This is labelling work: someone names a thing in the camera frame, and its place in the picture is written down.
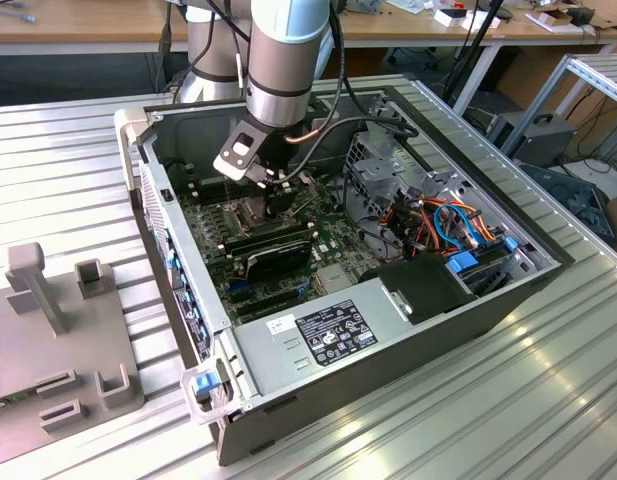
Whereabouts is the green motherboard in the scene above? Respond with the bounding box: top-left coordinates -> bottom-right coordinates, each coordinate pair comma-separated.
176,167 -> 363,327

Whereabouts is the dark plastic crate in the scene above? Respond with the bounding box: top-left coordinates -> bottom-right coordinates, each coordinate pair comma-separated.
517,160 -> 617,247

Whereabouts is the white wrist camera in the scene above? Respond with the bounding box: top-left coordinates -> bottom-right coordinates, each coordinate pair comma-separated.
211,142 -> 257,182

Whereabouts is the blue plastic case latch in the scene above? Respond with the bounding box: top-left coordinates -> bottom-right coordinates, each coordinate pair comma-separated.
193,369 -> 224,399

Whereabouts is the black expansion slot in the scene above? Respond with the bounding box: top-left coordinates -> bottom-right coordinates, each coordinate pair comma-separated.
232,288 -> 300,310
236,303 -> 289,324

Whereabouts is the black graphics card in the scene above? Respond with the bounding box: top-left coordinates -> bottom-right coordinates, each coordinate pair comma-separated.
235,238 -> 315,282

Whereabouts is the grey open PC case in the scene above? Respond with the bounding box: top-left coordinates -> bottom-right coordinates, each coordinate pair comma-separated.
112,85 -> 578,469

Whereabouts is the black stand pole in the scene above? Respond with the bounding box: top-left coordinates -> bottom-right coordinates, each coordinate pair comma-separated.
441,0 -> 505,101

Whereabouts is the black plastic air shroud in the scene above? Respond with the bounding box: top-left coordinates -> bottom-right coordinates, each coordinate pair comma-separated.
358,253 -> 480,326

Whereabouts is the grey parts rack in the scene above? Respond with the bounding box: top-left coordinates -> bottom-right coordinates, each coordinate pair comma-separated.
0,241 -> 145,469

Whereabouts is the wooden desk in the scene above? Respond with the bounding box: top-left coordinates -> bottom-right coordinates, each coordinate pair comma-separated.
332,0 -> 617,119
0,0 -> 190,57

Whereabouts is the orange wire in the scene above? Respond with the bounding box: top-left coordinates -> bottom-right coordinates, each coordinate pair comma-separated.
418,197 -> 498,241

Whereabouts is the silver metal drive cage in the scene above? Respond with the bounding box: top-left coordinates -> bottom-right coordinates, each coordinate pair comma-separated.
343,127 -> 470,234

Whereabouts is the silver chipset heat sink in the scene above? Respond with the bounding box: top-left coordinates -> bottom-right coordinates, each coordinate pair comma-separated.
313,264 -> 357,296

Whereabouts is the blue wire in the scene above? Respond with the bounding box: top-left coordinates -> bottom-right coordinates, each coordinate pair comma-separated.
431,202 -> 484,251

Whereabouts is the silver CPU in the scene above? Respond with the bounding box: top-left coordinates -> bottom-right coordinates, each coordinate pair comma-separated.
240,199 -> 284,232

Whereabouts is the black camera bracket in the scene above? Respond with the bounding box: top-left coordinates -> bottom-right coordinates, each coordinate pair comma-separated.
218,117 -> 271,171

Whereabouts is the CPU socket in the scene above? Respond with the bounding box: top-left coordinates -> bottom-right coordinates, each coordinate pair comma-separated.
226,192 -> 295,237

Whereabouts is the aluminium frame rack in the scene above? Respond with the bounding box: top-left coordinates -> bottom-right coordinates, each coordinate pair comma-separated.
501,52 -> 617,166

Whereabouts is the open cardboard box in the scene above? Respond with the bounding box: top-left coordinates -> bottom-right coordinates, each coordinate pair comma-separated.
525,3 -> 597,35

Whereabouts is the thick black cable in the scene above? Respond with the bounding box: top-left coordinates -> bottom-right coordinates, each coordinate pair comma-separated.
275,0 -> 422,184

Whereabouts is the small white box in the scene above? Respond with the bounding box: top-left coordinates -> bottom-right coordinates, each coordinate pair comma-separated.
432,8 -> 503,30

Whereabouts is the thin dark cable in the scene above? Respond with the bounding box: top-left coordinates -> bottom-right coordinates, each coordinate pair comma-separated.
155,0 -> 175,94

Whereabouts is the silver power supply unit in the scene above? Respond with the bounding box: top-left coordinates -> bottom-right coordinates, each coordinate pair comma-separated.
231,277 -> 415,400

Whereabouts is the black box with handle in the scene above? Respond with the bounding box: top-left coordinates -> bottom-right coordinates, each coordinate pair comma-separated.
486,112 -> 580,169

